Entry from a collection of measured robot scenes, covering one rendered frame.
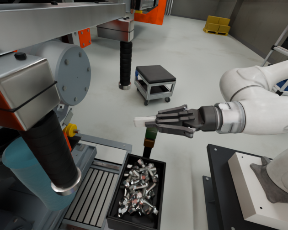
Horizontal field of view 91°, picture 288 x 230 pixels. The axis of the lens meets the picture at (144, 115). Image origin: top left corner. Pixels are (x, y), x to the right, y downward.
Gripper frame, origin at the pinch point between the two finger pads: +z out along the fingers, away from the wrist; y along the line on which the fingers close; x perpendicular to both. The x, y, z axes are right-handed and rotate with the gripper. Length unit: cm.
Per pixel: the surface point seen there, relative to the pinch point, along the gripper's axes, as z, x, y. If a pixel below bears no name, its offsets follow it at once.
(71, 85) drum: 12.2, -17.9, 7.6
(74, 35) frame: 23.3, -23.5, -20.5
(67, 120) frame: 31.2, 1.8, -5.2
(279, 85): -116, 55, -105
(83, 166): 47, 45, -11
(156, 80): 3, 37, -106
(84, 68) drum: 11.3, -19.1, 1.9
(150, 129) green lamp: -1.0, 4.7, -1.0
